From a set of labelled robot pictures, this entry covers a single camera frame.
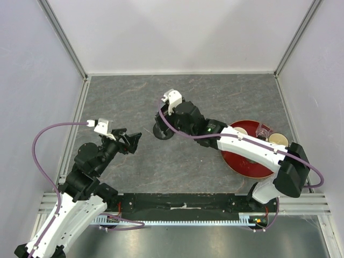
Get clear plastic wrapper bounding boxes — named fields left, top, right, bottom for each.
left=255, top=123, right=274, bottom=141

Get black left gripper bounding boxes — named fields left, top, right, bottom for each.
left=95, top=127, right=142, bottom=175

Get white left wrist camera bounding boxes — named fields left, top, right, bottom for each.
left=87, top=118, right=116, bottom=141

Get round red tray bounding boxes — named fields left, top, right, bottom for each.
left=221, top=120, right=273, bottom=179

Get light blue cable duct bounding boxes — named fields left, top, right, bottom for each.
left=90, top=215, right=268, bottom=227

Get aluminium frame rail front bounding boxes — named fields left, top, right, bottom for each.
left=38, top=193, right=331, bottom=216

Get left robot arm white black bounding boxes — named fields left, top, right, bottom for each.
left=15, top=128, right=142, bottom=257

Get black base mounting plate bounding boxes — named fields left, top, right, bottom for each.
left=105, top=193, right=277, bottom=221

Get black phone stand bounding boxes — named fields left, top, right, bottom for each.
left=153, top=124, right=174, bottom=140

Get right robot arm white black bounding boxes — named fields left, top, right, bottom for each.
left=155, top=101, right=310, bottom=212

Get yellow mug with handle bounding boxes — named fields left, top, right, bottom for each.
left=234, top=127, right=248, bottom=135

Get cream mug right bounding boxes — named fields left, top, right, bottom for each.
left=268, top=133, right=289, bottom=147

